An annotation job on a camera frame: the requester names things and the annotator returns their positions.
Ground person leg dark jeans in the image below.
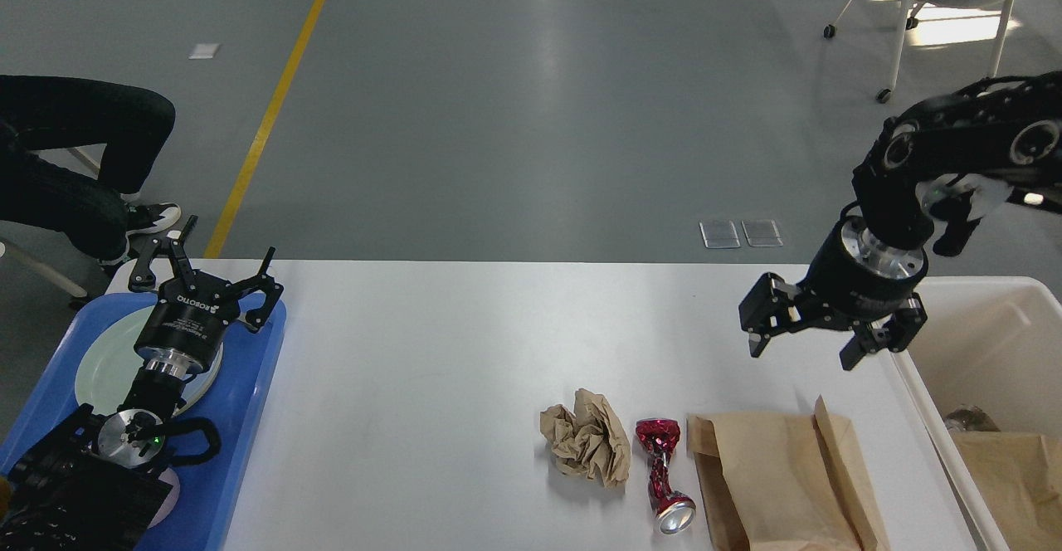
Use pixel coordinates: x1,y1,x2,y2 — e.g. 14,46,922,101
1,75,176,262

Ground blue plastic tray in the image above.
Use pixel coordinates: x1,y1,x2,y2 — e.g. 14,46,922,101
1,293,287,550

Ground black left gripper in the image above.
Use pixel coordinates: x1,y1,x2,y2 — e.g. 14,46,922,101
129,216,285,378

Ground black green sneaker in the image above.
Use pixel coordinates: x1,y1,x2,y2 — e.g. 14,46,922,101
96,202,183,270

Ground green plate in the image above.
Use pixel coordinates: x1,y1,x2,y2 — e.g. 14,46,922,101
75,308,198,415

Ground crushed red soda can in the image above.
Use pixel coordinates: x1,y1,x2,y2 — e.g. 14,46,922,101
635,418,697,535

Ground aluminium foil tray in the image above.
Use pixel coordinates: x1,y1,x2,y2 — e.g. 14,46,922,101
943,404,1001,432

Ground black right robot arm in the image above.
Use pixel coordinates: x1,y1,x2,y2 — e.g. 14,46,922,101
738,71,1061,371

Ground grey floor outlet plate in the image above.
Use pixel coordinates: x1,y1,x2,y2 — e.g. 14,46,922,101
699,219,784,249

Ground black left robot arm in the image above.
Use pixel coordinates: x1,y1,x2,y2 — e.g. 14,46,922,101
2,219,287,550

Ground brown paper bag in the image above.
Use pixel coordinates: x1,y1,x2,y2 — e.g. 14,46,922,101
686,399,891,550
952,432,1061,550

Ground brown paper ball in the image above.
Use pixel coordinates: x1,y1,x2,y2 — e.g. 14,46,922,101
539,388,633,488

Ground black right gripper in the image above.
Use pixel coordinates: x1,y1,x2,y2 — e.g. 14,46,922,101
738,217,928,371

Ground white plastic bin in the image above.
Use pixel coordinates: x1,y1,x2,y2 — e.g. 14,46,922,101
892,276,1061,550

